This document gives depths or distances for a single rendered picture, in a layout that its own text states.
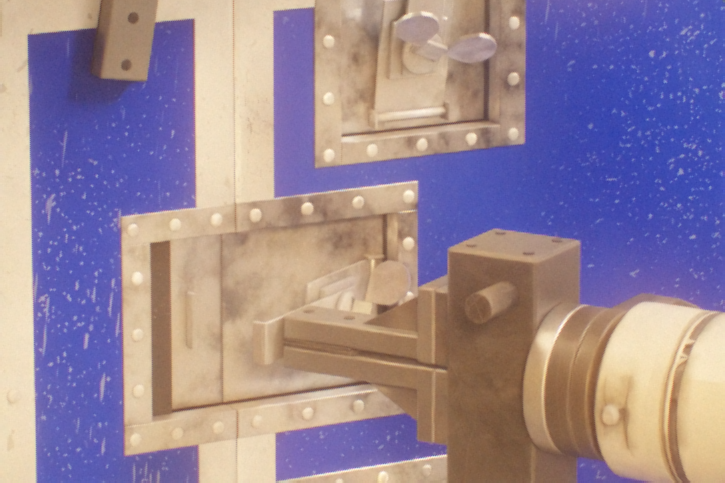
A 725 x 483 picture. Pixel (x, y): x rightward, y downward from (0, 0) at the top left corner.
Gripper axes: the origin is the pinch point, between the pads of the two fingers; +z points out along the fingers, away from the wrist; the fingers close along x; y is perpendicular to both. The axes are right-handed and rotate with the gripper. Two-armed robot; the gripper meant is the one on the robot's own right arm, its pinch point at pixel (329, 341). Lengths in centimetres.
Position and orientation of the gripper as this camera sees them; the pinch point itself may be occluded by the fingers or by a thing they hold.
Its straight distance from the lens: 202.1
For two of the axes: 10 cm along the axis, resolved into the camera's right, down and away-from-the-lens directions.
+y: -5.1, 2.0, -8.4
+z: -8.6, -1.2, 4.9
